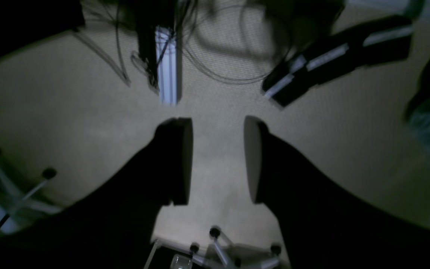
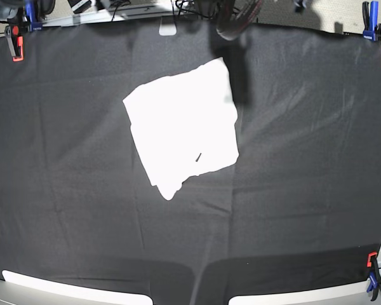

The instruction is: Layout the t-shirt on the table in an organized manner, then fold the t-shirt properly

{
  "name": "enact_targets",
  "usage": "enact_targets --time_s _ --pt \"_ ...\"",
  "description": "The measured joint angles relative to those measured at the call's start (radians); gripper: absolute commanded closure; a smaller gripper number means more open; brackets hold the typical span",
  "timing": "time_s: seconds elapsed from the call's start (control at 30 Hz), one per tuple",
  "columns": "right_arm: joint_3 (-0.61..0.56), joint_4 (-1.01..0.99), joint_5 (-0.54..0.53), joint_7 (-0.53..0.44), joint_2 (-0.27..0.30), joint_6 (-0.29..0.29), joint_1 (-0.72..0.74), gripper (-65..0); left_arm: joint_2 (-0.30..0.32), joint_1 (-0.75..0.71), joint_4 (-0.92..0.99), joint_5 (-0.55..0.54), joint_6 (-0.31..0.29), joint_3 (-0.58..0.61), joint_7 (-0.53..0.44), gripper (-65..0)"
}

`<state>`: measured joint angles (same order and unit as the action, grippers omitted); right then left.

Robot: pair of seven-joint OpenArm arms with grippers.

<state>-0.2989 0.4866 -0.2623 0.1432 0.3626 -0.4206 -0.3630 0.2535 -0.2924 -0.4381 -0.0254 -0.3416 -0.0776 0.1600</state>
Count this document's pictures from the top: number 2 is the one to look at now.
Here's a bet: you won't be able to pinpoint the white printed t-shirt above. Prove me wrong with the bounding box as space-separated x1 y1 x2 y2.
123 58 239 200

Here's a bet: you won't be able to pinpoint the black table cloth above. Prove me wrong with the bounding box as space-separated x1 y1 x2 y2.
0 20 381 295

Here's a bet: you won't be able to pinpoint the blue clamp back left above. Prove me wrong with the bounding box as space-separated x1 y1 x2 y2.
23 0 43 32

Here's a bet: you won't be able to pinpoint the blue clamp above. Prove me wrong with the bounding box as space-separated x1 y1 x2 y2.
362 1 381 41
23 0 43 32

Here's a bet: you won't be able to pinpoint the red clamp back left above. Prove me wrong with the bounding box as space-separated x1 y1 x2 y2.
4 25 24 62

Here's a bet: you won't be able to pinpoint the red clamp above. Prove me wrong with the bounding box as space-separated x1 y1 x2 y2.
366 252 381 301
4 25 24 62

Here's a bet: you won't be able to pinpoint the blue clamp back right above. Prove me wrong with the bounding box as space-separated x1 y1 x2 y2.
362 1 381 41

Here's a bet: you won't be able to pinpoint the red clamp front right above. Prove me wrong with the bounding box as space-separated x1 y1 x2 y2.
366 252 381 301

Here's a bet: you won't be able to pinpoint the black camera pole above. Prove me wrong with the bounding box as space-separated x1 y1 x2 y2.
216 0 264 41

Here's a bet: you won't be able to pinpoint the black cables at back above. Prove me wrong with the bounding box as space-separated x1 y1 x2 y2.
106 0 220 18

